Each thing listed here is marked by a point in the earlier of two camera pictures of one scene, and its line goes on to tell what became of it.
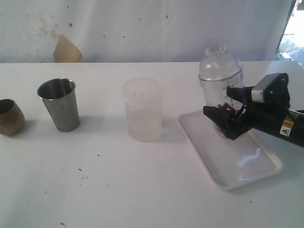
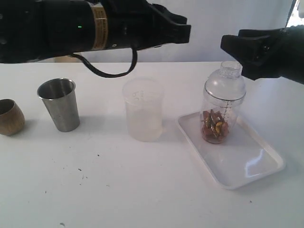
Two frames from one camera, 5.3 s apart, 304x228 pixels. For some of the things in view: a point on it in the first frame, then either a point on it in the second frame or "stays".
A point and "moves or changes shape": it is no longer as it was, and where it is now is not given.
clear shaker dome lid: x=218 y=63 → x=224 y=87
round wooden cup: x=12 y=118 stays
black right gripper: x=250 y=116 → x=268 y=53
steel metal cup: x=59 y=96 stays
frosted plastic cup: x=143 y=97 stays
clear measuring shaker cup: x=215 y=94 moves or changes shape
